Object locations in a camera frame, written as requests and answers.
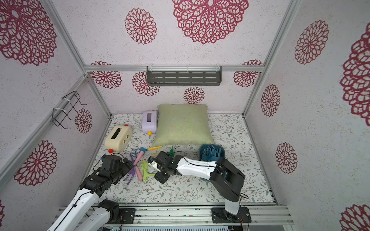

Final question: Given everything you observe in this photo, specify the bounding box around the green rake wooden handle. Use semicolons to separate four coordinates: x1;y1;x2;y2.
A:
167;147;174;158

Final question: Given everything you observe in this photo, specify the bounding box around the green pillow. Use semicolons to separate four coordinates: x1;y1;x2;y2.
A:
153;104;214;146

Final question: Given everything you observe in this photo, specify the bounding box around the grey wall shelf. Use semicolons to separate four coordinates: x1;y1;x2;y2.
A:
146;65;222;87

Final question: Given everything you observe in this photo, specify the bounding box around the black wire rack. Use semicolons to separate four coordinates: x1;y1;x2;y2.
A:
51;90;87;130

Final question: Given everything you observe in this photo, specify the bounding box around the cream tissue box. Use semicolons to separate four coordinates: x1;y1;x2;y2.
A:
104;125;133;152

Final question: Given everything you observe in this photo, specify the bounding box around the lime rake wooden handle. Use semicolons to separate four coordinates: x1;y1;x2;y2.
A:
139;161;156;181

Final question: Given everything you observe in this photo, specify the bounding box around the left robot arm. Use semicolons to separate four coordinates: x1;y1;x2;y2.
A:
48;155;134;231

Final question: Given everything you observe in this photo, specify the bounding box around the blue tool yellow handle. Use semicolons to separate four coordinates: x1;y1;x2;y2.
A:
132;146;162;153

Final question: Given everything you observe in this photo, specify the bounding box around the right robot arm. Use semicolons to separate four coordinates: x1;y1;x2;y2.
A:
147;151;251;225

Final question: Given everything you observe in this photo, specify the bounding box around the purple rake pink handle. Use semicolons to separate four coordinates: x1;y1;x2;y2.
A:
125;150;144;185

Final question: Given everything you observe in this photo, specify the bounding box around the blue rake yellow handle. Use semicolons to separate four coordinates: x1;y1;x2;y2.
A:
201;145;222;161

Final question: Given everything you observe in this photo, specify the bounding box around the teal storage box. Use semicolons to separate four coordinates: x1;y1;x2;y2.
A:
199;144;225;162

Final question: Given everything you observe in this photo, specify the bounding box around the lilac tissue box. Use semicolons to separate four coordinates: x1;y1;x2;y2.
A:
142;110;158;135

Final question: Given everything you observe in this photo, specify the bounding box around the metal base rail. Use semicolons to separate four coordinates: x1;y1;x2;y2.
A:
51;202;295;231

